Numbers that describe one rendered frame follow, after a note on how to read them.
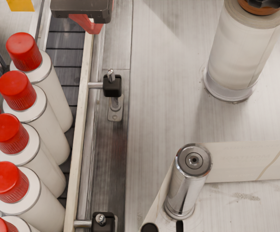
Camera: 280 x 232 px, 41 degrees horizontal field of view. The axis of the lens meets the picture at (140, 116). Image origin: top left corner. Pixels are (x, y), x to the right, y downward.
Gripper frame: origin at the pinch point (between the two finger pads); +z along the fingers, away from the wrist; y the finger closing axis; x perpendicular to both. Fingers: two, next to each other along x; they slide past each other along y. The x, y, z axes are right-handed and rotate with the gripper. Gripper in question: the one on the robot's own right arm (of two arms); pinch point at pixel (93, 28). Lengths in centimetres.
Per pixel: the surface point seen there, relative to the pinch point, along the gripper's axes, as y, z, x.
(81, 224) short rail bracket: -24.5, 10.6, 0.8
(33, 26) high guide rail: 4.7, 5.1, 10.5
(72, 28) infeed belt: 11.2, 13.3, 6.6
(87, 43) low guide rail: 5.3, 9.9, 2.8
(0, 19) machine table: 17.4, 18.1, 23.1
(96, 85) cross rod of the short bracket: -2.7, 10.5, 0.8
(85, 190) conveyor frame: -19.0, 13.8, 1.3
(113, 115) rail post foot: -4.1, 18.1, -1.5
